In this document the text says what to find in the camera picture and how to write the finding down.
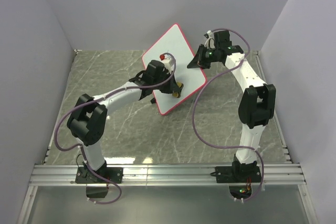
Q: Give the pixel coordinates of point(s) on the yellow whiteboard eraser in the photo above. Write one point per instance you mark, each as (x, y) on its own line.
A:
(177, 90)

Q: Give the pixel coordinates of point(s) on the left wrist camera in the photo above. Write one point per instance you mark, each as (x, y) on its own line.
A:
(168, 62)

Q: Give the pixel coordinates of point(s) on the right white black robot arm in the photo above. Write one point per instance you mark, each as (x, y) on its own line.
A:
(257, 104)

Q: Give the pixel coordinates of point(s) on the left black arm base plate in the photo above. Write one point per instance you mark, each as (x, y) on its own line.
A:
(85, 176)

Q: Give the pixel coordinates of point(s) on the aluminium mounting rail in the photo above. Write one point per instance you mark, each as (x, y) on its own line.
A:
(182, 193)

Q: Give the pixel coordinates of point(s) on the right black board foot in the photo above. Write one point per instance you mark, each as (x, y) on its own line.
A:
(153, 100)

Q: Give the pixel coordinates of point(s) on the white board with pink frame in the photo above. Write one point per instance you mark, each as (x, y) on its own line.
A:
(174, 41)

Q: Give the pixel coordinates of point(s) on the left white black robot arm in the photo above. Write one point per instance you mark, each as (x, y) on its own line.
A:
(87, 123)

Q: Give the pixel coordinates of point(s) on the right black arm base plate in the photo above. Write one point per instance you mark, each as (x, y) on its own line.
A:
(230, 174)

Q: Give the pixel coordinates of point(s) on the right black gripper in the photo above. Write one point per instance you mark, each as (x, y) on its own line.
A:
(197, 61)

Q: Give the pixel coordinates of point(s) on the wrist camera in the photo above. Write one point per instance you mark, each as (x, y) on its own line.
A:
(209, 42)
(168, 62)

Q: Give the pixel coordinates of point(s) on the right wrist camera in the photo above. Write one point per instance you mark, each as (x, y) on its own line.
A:
(209, 42)

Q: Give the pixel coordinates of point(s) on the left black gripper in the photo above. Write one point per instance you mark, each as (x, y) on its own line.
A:
(172, 87)

